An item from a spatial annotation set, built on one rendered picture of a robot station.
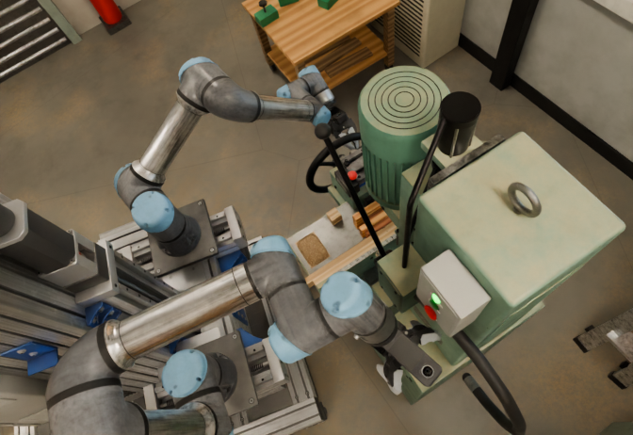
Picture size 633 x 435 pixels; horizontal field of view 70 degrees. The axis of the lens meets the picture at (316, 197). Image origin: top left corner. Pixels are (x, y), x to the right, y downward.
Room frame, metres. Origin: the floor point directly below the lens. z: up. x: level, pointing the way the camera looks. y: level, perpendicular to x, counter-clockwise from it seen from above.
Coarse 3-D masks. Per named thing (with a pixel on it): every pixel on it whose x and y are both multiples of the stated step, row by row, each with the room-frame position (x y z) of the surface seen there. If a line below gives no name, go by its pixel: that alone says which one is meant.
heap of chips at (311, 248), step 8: (312, 232) 0.58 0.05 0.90; (304, 240) 0.55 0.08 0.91; (312, 240) 0.54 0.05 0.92; (304, 248) 0.53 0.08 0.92; (312, 248) 0.52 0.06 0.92; (320, 248) 0.51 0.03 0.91; (304, 256) 0.51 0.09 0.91; (312, 256) 0.49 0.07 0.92; (320, 256) 0.49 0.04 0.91; (328, 256) 0.48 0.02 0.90; (312, 264) 0.48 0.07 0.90
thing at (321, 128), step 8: (320, 128) 0.55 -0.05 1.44; (328, 128) 0.55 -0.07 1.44; (320, 136) 0.54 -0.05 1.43; (328, 136) 0.54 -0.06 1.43; (328, 144) 0.53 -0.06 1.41; (336, 160) 0.51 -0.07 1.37; (344, 168) 0.50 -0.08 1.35; (344, 176) 0.48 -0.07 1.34; (352, 192) 0.46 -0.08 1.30; (360, 208) 0.43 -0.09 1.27; (368, 224) 0.41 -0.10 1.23; (376, 240) 0.38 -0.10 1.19; (376, 264) 0.34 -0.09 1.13
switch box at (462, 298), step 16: (448, 256) 0.20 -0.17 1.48; (432, 272) 0.19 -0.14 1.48; (448, 272) 0.18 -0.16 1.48; (464, 272) 0.17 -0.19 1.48; (432, 288) 0.17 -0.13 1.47; (448, 288) 0.16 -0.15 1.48; (464, 288) 0.15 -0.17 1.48; (480, 288) 0.14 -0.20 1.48; (448, 304) 0.13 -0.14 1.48; (464, 304) 0.13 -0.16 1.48; (480, 304) 0.12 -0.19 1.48; (448, 320) 0.12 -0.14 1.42; (464, 320) 0.11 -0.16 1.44; (448, 336) 0.11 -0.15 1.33
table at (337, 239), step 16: (336, 192) 0.70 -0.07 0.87; (336, 208) 0.63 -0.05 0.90; (352, 208) 0.61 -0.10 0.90; (320, 224) 0.59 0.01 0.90; (336, 224) 0.58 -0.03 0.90; (352, 224) 0.56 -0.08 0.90; (288, 240) 0.58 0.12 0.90; (320, 240) 0.54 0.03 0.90; (336, 240) 0.53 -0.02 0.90; (352, 240) 0.51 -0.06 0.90; (336, 256) 0.48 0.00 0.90
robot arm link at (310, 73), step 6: (312, 66) 1.21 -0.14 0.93; (300, 72) 1.20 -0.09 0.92; (306, 72) 1.19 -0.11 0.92; (312, 72) 1.18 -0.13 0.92; (318, 72) 1.19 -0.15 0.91; (306, 78) 1.16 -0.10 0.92; (312, 78) 1.16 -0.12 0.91; (318, 78) 1.16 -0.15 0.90; (312, 84) 1.14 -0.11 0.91; (318, 84) 1.14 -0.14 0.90; (324, 84) 1.14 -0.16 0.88; (312, 90) 1.13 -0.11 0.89; (318, 90) 1.12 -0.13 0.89
